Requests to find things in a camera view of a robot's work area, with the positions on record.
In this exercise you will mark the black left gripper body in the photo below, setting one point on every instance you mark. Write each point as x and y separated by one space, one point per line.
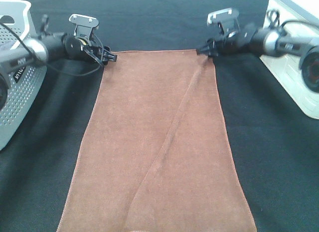
76 48

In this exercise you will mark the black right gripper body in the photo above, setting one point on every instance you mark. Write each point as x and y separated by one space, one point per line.
228 44

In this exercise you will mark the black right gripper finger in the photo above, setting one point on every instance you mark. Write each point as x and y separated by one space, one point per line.
207 53
208 46

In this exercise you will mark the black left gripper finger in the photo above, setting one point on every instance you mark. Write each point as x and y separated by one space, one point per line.
106 50
108 58

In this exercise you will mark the brown microfibre towel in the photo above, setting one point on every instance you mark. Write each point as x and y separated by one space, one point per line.
155 156

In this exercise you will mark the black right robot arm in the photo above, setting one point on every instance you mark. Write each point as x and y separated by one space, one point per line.
273 42

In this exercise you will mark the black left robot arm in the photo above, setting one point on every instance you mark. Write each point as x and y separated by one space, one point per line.
39 52

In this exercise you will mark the white woven storage bin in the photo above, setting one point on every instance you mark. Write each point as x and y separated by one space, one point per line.
286 68

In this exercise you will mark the grey perforated laundry basket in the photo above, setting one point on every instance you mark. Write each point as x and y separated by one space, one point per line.
16 26

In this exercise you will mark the black table cloth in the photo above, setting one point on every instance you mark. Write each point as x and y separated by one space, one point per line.
274 144

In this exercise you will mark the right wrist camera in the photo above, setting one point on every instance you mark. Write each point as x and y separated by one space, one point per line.
225 19

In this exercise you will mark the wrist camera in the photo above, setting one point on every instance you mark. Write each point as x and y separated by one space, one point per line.
84 25
225 19

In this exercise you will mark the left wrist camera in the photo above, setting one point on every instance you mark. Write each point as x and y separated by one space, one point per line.
84 25

